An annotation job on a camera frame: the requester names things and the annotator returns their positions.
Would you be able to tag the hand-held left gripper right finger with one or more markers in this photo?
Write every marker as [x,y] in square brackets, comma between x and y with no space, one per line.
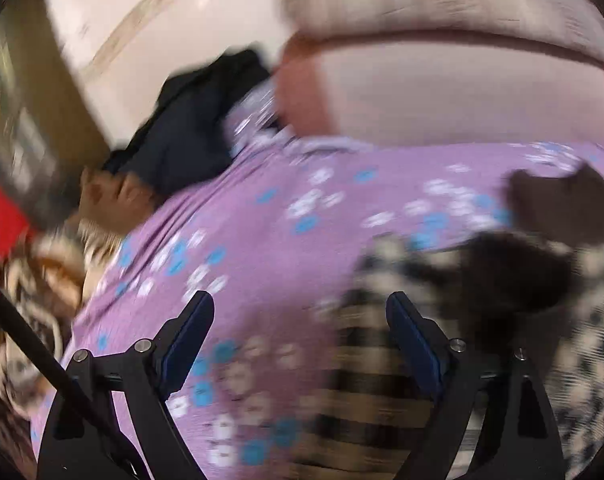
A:
[413,340]

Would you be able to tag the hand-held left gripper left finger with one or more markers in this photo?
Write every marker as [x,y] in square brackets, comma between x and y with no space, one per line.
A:
[189,332]

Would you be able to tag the checkered coat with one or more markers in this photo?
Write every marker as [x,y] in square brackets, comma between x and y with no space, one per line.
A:
[372,400]

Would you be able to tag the purple floral bedsheet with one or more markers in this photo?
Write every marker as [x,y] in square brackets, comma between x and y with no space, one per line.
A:
[262,240]

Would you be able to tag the brown cloth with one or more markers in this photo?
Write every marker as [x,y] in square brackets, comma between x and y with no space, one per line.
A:
[117,195]

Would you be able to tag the brown patterned blanket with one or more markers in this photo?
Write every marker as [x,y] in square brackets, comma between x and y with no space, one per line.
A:
[42,270]

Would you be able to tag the dark navy cloth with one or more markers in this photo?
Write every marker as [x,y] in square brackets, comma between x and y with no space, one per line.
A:
[192,125]

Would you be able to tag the dark wooden cabinet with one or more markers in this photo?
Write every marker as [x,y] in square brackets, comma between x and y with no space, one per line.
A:
[32,135]

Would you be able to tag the cream bed headboard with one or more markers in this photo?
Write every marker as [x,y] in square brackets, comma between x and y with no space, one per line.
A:
[457,90]

